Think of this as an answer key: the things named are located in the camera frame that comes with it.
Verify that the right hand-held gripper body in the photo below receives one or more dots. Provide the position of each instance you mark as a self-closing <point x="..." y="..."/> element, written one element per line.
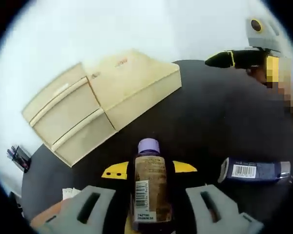
<point x="266" y="36"/>

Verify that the dark blue cosmetic bottle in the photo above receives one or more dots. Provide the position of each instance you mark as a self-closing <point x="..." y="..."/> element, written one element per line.
<point x="258" y="171"/>

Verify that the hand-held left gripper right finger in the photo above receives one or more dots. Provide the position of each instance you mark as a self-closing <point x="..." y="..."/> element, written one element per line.
<point x="224" y="214"/>

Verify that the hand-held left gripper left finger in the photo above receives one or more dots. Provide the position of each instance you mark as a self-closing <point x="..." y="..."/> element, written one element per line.
<point x="88" y="212"/>

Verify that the black mesh pen holder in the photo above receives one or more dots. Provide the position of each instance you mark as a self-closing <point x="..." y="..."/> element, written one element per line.
<point x="23" y="159"/>

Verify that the purple cap cosmetic bottle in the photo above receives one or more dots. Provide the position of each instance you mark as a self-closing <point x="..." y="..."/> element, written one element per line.
<point x="150" y="182"/>

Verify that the bunch of coloured pens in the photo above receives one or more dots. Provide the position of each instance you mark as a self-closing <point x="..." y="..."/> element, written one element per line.
<point x="11" y="151"/>

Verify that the cream desktop organizer cabinet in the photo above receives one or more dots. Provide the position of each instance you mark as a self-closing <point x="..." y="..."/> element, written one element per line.
<point x="136" y="80"/>

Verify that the cream drawer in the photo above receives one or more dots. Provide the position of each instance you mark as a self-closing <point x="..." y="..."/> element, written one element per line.
<point x="85" y="139"/>
<point x="66" y="112"/>

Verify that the person's left hand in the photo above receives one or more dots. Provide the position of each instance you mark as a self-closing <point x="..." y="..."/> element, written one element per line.
<point x="45" y="214"/>

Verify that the person's right hand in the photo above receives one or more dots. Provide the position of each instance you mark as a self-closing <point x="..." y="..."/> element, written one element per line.
<point x="258" y="75"/>

